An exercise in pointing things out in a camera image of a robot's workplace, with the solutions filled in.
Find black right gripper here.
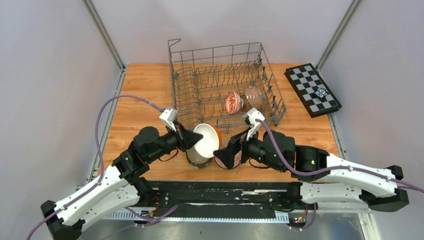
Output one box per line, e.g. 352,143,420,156
212,125,285,173

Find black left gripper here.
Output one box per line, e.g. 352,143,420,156
147,120,204,163

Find orange bowl white inside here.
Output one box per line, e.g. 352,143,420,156
193,123,222,158

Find black bowl beige inside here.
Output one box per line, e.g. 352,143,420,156
185,147,212,169

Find orange floral pattern bowl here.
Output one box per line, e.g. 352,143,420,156
225,91,244,115

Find clear glass bowl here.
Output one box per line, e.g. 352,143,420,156
244,86,267,111

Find orange geometric pattern bowl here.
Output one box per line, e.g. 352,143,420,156
213,150,242,170

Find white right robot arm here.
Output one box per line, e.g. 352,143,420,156
213,130,410,213

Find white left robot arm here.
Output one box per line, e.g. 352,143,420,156
40,121,203,240

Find black white checkerboard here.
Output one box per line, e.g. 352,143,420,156
284,63,342,118

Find small blue owl figure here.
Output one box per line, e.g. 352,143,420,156
314,87,330,100

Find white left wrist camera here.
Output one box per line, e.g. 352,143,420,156
159,107,178,132

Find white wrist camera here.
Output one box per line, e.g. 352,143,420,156
243,107,265,141
159,107,178,132

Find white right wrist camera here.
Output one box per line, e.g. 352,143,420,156
243,107,265,141

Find grey wire dish rack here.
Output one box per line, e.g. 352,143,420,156
167,38,287,136

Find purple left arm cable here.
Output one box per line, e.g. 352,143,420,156
26,94,165,240

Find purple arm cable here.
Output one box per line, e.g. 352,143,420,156
26,94,165,240
255,119,424,194

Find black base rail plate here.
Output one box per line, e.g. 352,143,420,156
74,180,365,223

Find left aluminium frame post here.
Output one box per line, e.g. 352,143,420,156
82,0,126,72

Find aluminium frame post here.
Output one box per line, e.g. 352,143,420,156
316,0,362,72
82,0,126,72

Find right aluminium frame post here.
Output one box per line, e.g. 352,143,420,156
316,0,362,72

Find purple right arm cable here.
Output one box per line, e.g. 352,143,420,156
255,119,424,194

